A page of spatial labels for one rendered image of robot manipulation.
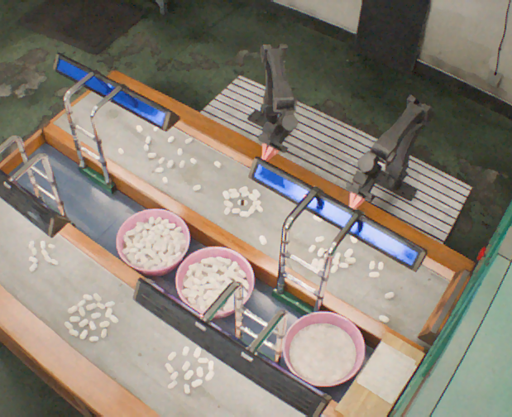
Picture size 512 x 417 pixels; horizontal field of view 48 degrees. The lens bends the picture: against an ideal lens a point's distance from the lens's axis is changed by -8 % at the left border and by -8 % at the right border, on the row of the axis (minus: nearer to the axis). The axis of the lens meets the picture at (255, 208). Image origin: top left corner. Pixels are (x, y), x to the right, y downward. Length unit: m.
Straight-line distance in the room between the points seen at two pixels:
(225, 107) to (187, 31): 1.68
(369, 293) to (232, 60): 2.33
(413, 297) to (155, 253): 0.93
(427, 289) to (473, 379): 1.33
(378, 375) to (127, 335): 0.83
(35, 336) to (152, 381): 0.43
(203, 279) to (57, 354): 0.57
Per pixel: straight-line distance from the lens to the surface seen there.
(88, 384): 1.99
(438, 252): 2.28
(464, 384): 0.90
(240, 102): 2.81
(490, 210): 3.52
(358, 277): 2.18
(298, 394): 1.58
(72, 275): 2.22
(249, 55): 4.14
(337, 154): 2.61
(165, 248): 2.22
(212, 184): 2.38
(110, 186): 2.46
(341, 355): 2.04
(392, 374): 1.99
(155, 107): 2.17
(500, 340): 0.95
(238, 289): 1.72
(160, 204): 2.31
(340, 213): 1.88
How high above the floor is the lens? 2.58
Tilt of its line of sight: 53 degrees down
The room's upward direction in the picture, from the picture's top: 2 degrees clockwise
